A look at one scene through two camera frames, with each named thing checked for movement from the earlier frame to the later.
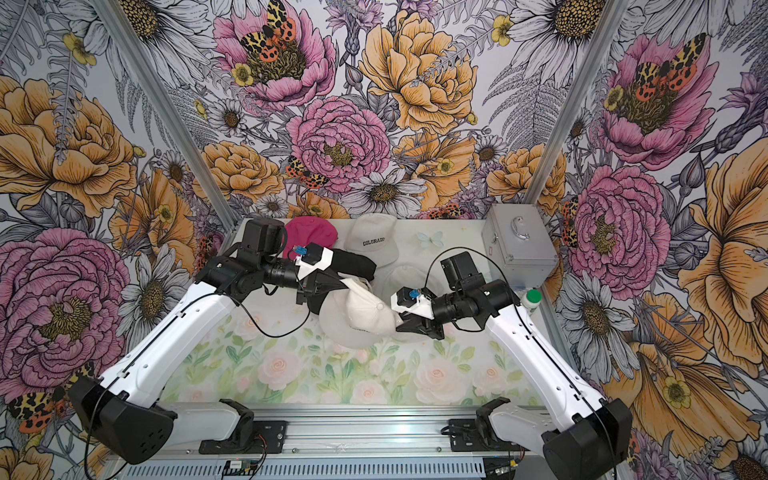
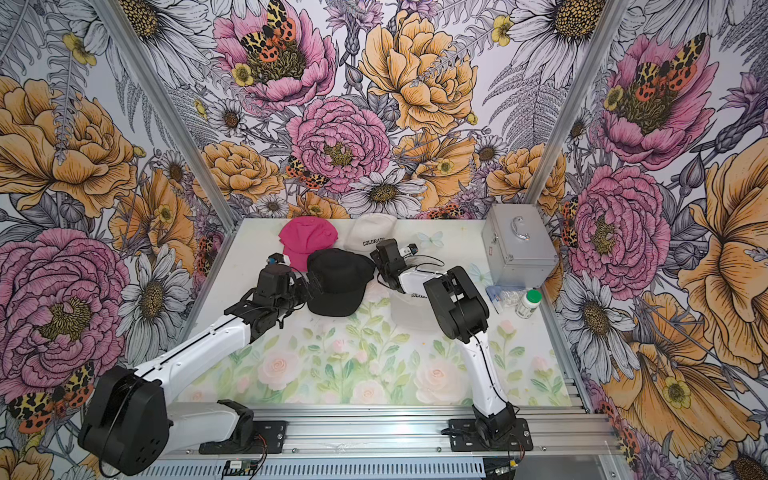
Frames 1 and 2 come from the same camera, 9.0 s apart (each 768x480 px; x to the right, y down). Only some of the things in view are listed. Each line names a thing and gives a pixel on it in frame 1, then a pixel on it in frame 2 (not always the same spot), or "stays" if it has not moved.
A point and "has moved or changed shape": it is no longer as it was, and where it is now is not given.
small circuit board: x=244 y=467 stays
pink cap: x=302 y=231 stays
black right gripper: x=419 y=324 -> x=375 y=255
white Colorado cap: x=375 y=235 stays
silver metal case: x=517 y=238 stays
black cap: x=351 y=263 has moved or changed shape
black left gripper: x=322 y=284 -> x=305 y=294
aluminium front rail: x=338 y=434 stays
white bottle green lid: x=532 y=299 stays
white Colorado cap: x=352 y=317 has moved or changed shape
